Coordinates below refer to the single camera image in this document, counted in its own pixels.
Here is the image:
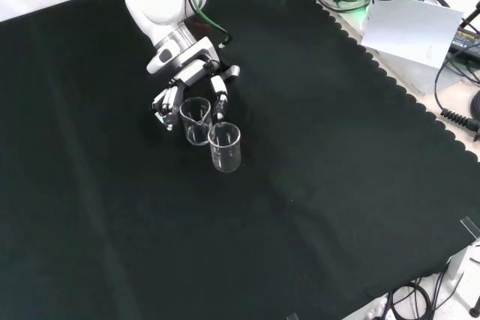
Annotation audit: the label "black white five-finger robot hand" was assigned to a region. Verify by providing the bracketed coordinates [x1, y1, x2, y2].
[145, 35, 242, 133]

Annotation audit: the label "clear glass beaker 200 ml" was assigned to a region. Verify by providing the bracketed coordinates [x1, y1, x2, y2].
[178, 96, 213, 146]
[207, 121, 242, 174]

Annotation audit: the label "black bench cloth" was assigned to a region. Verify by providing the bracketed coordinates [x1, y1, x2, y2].
[0, 0, 480, 320]

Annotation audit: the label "pale board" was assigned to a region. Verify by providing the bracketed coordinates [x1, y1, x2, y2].
[360, 0, 465, 70]

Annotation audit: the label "black power adapter yellow label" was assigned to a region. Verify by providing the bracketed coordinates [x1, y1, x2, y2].
[447, 23, 480, 57]

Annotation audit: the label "white power strip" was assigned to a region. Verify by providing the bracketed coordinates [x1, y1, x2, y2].
[358, 295, 392, 320]

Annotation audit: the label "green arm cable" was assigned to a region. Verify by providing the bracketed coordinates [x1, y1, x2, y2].
[187, 0, 234, 50]

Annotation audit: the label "grey metal base plate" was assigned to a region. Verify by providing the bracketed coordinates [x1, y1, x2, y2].
[369, 46, 455, 94]

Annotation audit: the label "black cable ribbed strain relief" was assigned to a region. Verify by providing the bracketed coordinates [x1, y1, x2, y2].
[433, 53, 480, 133]

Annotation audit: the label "black looped floor cables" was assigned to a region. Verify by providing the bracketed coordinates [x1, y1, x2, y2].
[385, 271, 464, 320]

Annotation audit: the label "white metal bracket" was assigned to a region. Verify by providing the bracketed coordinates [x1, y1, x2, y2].
[447, 239, 480, 310]

